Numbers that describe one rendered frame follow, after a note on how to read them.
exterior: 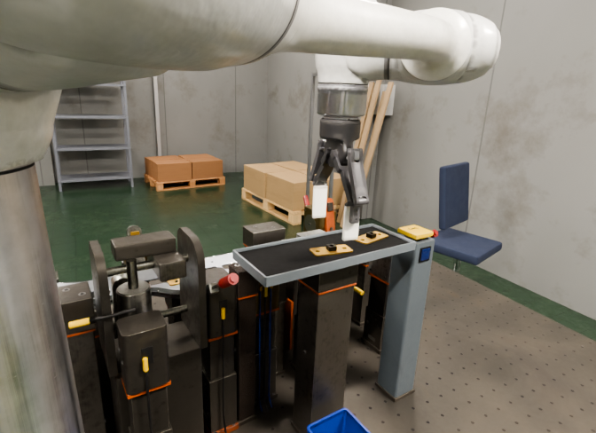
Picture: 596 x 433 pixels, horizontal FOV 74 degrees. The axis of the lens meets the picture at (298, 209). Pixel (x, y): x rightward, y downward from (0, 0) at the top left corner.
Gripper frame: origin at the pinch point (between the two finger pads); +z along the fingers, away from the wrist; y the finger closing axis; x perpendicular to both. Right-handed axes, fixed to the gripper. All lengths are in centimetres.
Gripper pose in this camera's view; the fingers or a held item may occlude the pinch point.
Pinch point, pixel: (333, 222)
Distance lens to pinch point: 78.8
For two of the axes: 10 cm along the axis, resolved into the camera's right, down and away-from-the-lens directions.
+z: -0.4, 9.6, 2.9
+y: -3.7, -2.8, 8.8
